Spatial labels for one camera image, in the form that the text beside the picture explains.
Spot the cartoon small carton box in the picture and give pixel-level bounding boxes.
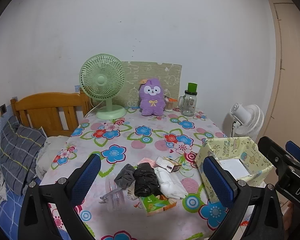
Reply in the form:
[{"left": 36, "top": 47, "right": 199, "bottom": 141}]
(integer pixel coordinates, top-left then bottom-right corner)
[{"left": 155, "top": 157, "right": 181, "bottom": 173}]

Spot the pink paper packet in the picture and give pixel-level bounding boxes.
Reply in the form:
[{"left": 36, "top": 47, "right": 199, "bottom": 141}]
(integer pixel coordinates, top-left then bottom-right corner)
[{"left": 138, "top": 158, "right": 157, "bottom": 168}]

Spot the beige door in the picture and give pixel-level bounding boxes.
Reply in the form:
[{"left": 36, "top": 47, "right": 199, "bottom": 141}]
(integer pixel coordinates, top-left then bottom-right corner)
[{"left": 260, "top": 0, "right": 300, "bottom": 146}]

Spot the yellow cartoon storage box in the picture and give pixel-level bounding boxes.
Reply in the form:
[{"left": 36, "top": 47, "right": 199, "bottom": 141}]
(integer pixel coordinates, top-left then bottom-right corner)
[{"left": 195, "top": 137, "right": 273, "bottom": 203}]

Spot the white standing fan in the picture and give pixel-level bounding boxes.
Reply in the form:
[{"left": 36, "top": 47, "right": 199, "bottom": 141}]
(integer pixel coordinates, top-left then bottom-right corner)
[{"left": 222, "top": 102, "right": 264, "bottom": 139}]

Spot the grey plaid pillow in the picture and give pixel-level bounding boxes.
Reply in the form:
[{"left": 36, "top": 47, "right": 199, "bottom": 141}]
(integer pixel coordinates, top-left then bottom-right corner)
[{"left": 0, "top": 116, "right": 46, "bottom": 196}]

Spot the wooden bed headboard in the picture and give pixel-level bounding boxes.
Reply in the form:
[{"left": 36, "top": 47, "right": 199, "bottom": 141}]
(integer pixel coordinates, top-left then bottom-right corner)
[{"left": 11, "top": 90, "right": 92, "bottom": 137}]

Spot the glass jar green lid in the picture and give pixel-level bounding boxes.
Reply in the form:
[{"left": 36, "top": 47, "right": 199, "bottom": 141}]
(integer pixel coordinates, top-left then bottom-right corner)
[{"left": 178, "top": 82, "right": 197, "bottom": 116}]

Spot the floral tablecloth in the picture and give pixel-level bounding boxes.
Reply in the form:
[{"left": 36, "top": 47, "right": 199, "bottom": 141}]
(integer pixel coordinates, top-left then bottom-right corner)
[{"left": 42, "top": 108, "right": 227, "bottom": 239}]

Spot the small jar orange lid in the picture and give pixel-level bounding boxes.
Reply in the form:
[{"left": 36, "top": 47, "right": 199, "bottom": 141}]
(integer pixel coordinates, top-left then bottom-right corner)
[{"left": 164, "top": 96, "right": 178, "bottom": 112}]

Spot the green patterned board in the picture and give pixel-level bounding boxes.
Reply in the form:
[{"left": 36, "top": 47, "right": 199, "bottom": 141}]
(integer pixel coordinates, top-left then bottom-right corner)
[{"left": 116, "top": 61, "right": 183, "bottom": 108}]

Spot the purple plush toy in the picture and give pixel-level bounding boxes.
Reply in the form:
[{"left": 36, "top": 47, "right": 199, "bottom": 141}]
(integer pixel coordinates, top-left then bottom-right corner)
[{"left": 139, "top": 78, "right": 166, "bottom": 116}]

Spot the green desk fan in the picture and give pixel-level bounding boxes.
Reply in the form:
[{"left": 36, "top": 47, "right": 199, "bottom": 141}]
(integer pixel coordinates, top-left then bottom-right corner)
[{"left": 79, "top": 54, "right": 126, "bottom": 120}]

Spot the wall socket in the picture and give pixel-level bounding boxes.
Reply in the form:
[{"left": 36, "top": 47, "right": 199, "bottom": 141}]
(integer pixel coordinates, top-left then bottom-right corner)
[{"left": 0, "top": 104, "right": 7, "bottom": 114}]

